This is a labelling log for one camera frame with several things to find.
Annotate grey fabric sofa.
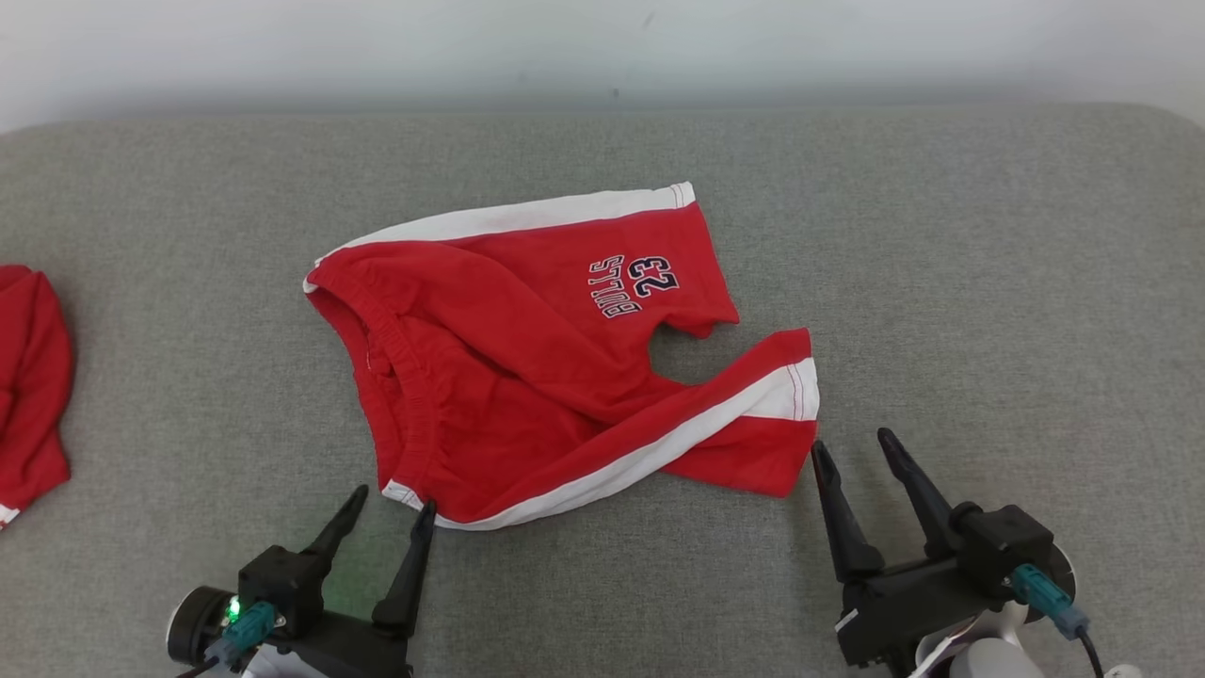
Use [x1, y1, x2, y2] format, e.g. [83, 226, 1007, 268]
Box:
[0, 102, 1205, 678]

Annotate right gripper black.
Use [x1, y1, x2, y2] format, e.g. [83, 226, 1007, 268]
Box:
[811, 428, 1004, 671]

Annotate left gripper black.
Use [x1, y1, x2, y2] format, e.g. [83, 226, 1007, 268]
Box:
[273, 485, 439, 678]

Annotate red jersey with white sleeves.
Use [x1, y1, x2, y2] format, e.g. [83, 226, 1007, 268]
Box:
[0, 266, 75, 530]

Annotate red shorts with white stripes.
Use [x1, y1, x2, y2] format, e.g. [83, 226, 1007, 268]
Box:
[301, 182, 821, 531]

